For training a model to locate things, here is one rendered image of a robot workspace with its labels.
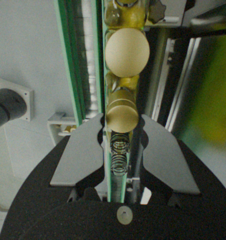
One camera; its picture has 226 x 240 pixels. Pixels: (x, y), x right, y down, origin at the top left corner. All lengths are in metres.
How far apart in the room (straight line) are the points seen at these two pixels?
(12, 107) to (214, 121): 0.67
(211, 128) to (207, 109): 0.03
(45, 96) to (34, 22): 0.29
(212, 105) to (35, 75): 0.62
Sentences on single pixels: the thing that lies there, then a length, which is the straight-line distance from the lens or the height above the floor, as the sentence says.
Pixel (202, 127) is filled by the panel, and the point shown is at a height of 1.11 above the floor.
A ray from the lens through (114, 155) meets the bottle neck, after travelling 0.22.
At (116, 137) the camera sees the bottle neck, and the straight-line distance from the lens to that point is 0.16.
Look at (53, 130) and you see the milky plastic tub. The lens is 0.65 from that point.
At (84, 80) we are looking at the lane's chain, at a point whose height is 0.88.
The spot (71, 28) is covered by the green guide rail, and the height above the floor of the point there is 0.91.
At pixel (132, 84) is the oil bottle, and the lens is 0.18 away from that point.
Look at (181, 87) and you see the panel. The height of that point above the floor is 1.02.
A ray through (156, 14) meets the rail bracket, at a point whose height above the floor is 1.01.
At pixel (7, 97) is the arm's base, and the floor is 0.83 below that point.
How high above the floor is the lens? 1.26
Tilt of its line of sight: 58 degrees down
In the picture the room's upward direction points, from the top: 174 degrees counter-clockwise
